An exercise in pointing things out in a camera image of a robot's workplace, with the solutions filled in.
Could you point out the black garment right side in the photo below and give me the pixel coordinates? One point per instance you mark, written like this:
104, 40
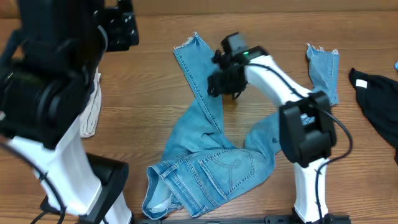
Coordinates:
377, 97

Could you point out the blue denim jeans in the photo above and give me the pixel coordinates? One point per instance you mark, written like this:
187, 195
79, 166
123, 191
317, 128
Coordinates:
200, 168

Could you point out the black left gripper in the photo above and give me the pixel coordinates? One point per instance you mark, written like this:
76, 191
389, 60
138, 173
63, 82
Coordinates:
122, 24

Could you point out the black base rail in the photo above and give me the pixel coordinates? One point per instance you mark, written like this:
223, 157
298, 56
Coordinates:
269, 219

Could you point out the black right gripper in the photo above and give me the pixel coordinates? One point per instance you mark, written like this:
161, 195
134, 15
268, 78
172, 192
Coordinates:
218, 83

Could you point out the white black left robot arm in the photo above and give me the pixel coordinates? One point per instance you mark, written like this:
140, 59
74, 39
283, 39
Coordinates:
48, 69

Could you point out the folded beige garment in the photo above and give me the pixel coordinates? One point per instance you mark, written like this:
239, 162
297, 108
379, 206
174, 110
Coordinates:
90, 115

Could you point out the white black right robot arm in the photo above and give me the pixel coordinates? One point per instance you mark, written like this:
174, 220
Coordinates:
306, 130

